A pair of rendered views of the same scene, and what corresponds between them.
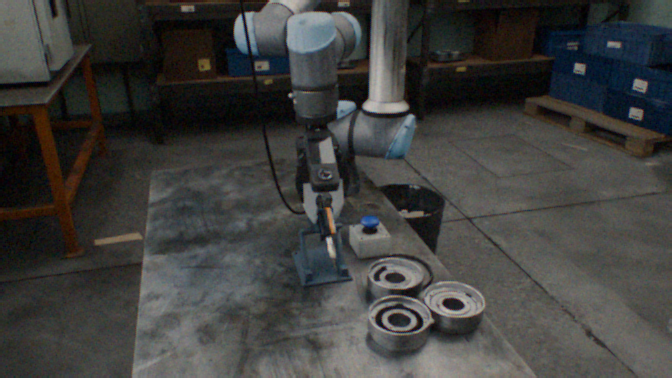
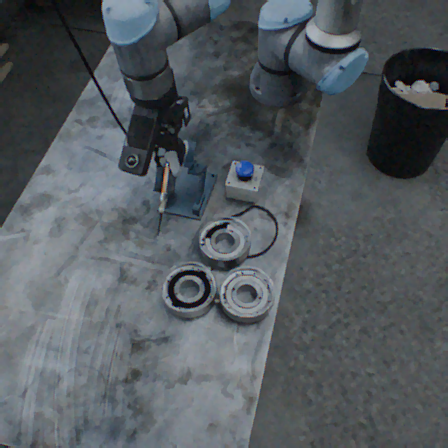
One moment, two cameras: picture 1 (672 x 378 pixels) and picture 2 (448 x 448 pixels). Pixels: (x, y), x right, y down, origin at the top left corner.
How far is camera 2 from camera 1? 0.64 m
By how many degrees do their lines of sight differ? 38
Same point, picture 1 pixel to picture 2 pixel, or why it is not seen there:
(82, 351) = not seen: hidden behind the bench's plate
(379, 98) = (320, 25)
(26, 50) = not seen: outside the picture
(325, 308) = (156, 242)
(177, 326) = (44, 210)
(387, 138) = (318, 72)
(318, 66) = (129, 58)
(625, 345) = not seen: outside the picture
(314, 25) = (117, 19)
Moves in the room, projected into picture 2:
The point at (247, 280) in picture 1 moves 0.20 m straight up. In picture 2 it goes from (121, 183) to (102, 118)
